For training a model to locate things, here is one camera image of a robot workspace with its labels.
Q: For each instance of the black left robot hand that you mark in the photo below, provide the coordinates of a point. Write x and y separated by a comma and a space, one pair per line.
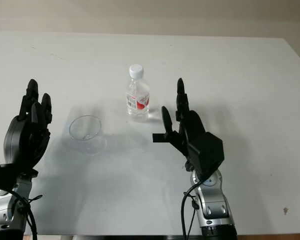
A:
17, 140

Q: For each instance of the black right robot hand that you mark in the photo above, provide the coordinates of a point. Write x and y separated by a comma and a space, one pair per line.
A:
193, 125

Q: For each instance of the clear plastic water bottle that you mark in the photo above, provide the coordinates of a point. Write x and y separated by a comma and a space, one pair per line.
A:
138, 102

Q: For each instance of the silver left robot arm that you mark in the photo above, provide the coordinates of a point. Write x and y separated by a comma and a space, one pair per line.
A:
5, 215

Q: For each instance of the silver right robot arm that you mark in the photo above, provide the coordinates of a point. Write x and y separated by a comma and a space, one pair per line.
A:
215, 207

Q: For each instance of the clear glass cup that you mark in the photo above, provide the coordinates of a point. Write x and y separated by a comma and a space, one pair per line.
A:
86, 140

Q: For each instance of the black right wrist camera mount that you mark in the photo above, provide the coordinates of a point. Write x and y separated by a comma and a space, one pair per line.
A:
207, 155

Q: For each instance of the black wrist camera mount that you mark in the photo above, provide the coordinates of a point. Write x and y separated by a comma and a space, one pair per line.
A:
2, 175
207, 155

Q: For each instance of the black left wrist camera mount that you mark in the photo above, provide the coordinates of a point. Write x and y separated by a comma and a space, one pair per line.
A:
2, 175

